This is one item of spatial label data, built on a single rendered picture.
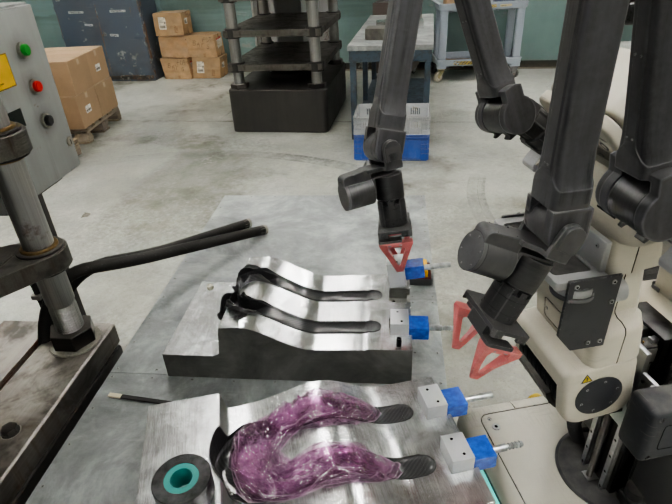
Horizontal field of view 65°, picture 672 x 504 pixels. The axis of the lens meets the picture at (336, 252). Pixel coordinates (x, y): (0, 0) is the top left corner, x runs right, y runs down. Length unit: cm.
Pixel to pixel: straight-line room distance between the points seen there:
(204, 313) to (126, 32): 688
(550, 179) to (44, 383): 106
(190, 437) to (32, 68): 94
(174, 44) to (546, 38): 482
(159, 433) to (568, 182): 70
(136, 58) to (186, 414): 721
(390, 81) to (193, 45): 675
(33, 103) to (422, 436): 112
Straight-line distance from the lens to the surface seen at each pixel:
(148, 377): 118
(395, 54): 102
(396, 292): 118
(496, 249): 72
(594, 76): 69
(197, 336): 115
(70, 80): 542
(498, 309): 78
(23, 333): 147
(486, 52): 111
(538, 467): 167
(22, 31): 145
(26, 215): 119
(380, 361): 103
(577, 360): 119
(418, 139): 425
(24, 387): 131
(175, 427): 91
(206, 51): 763
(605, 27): 68
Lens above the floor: 156
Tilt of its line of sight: 31 degrees down
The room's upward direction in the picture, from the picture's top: 3 degrees counter-clockwise
